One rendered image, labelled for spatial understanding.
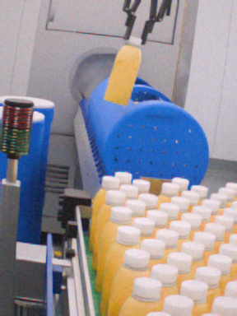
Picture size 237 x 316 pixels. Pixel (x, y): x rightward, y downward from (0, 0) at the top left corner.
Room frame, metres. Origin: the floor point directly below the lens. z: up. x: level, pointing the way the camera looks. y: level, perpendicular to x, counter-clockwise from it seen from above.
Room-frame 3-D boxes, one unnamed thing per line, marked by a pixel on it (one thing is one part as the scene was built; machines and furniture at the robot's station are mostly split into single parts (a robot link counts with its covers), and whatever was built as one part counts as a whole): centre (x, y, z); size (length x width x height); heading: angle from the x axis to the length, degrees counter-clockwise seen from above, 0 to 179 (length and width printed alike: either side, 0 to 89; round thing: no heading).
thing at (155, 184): (1.57, -0.07, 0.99); 0.10 x 0.02 x 0.12; 99
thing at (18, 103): (1.14, 0.23, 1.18); 0.06 x 0.06 x 0.16
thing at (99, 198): (1.37, 0.05, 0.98); 0.07 x 0.07 x 0.17
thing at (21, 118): (1.14, 0.23, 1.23); 0.06 x 0.06 x 0.04
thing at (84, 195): (1.50, 0.13, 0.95); 0.10 x 0.07 x 0.10; 99
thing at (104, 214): (1.26, 0.03, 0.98); 0.07 x 0.07 x 0.17
